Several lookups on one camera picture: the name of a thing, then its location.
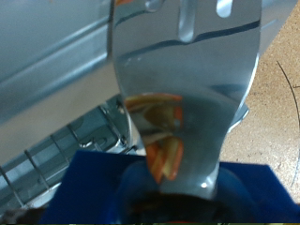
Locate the silver toaster oven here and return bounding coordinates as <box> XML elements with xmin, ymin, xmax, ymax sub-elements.
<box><xmin>0</xmin><ymin>0</ymin><xmax>300</xmax><ymax>217</ymax></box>

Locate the wire oven rack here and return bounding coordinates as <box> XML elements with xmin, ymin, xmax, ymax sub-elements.
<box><xmin>0</xmin><ymin>99</ymin><xmax>139</xmax><ymax>207</ymax></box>

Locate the blue spatula grip block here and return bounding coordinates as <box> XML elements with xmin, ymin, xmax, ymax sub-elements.
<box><xmin>38</xmin><ymin>149</ymin><xmax>300</xmax><ymax>224</ymax></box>

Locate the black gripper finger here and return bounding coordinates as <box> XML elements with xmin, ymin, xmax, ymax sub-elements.
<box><xmin>0</xmin><ymin>207</ymin><xmax>45</xmax><ymax>225</ymax></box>

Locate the slotted metal spatula black handle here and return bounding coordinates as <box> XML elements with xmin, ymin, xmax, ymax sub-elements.
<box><xmin>107</xmin><ymin>0</ymin><xmax>262</xmax><ymax>225</ymax></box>

